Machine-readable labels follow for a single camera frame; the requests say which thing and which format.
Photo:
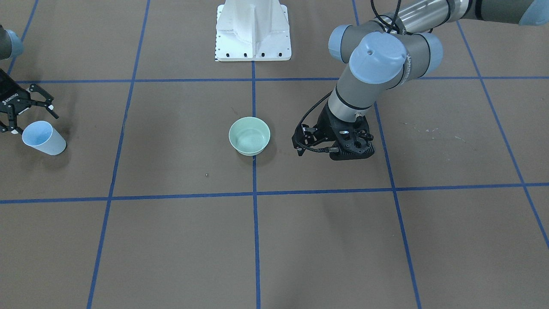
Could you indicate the light blue plastic cup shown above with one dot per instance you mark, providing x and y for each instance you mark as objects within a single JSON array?
[{"x": 41, "y": 135}]

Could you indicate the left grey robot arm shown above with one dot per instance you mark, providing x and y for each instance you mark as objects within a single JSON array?
[{"x": 390, "y": 50}]

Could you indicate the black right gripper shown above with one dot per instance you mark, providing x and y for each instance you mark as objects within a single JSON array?
[{"x": 8, "y": 96}]

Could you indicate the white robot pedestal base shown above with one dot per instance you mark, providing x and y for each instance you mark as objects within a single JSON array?
[{"x": 252, "y": 30}]

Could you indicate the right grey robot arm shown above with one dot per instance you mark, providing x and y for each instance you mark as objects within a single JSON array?
[{"x": 10, "y": 47}]

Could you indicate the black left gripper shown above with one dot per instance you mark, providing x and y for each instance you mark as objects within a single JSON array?
[{"x": 327, "y": 121}]

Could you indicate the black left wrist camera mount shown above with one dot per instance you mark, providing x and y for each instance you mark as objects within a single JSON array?
[{"x": 353, "y": 140}]

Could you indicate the mint green bowl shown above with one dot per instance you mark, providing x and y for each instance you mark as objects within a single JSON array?
[{"x": 249, "y": 136}]

